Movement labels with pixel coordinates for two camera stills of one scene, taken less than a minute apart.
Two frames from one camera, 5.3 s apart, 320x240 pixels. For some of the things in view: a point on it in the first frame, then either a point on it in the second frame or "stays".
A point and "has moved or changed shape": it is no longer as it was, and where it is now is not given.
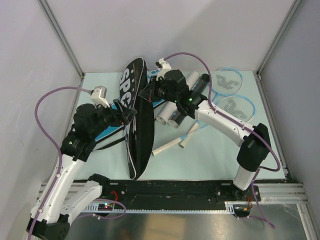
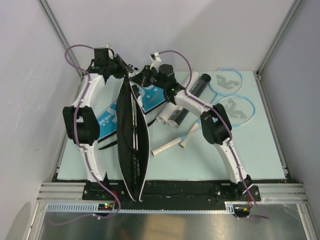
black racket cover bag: [140, 128] has moved or changed shape
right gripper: [149, 94] → [145, 74]
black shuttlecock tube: [199, 85] stays
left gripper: [127, 113] → [121, 64]
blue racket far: [226, 82] stays
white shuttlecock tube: [170, 105] stays
